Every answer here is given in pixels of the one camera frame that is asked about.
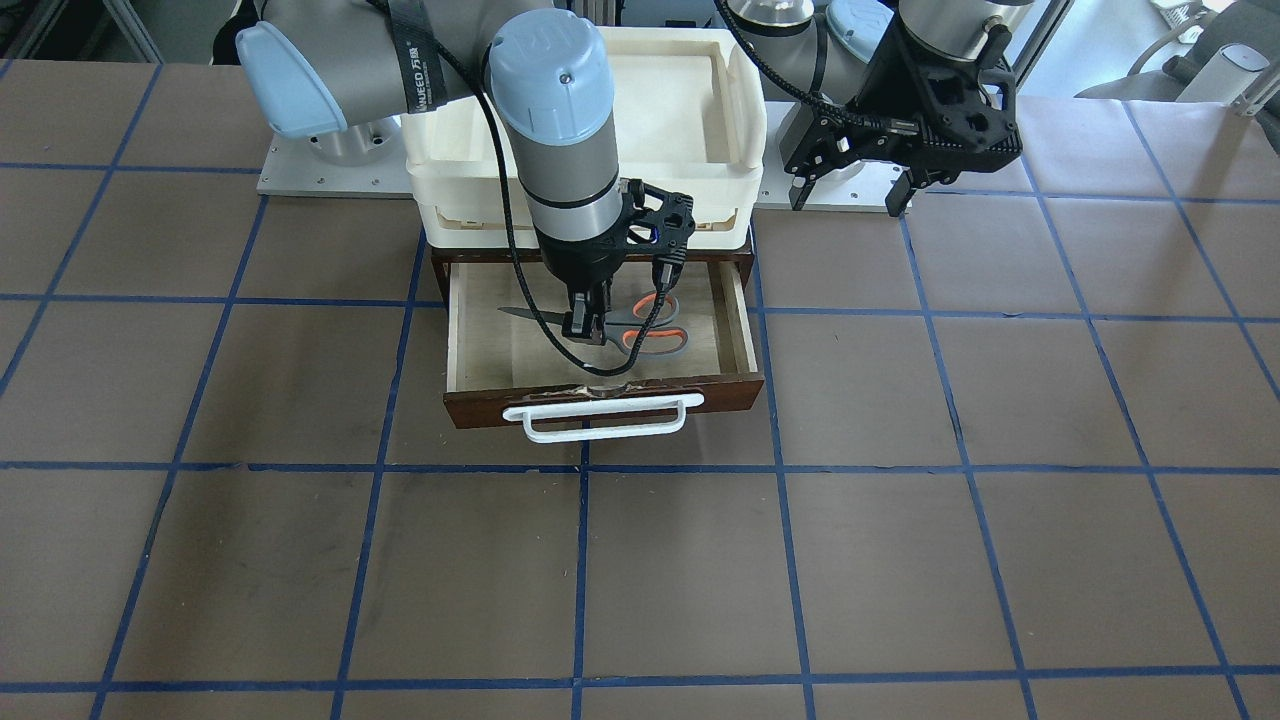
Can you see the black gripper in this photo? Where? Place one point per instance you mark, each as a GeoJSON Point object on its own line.
{"type": "Point", "coordinates": [578, 264]}
{"type": "Point", "coordinates": [884, 84]}

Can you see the grey orange scissors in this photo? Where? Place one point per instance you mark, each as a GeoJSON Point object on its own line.
{"type": "Point", "coordinates": [622, 328]}

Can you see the dark brown drawer cabinet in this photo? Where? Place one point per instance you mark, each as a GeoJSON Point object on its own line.
{"type": "Point", "coordinates": [586, 261]}

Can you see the white plastic tray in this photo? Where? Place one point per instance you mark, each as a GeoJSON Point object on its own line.
{"type": "Point", "coordinates": [572, 110]}

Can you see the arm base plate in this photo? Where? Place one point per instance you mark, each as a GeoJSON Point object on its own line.
{"type": "Point", "coordinates": [364, 160]}
{"type": "Point", "coordinates": [862, 186]}

